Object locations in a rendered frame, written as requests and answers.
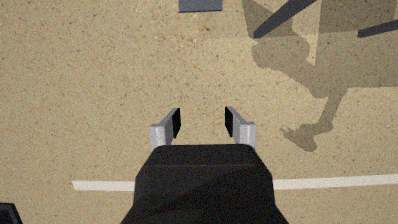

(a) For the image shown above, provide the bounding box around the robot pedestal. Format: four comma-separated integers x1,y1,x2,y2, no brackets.
178,0,224,14

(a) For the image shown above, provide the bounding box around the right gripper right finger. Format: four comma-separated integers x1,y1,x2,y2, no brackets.
224,106,257,149

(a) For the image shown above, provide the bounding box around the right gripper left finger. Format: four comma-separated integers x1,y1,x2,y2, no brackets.
149,107,182,151

